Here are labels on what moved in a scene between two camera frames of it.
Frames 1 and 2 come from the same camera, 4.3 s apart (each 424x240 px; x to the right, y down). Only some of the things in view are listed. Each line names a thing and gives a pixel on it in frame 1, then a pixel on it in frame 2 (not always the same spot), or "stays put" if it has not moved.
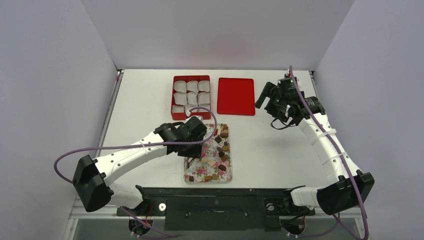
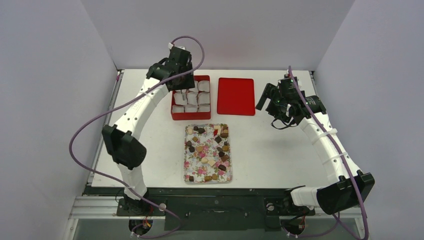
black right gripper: [268, 97] stays put
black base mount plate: [217, 208] stays put
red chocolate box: [191, 96] stays put
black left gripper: [194, 153] → [187, 85]
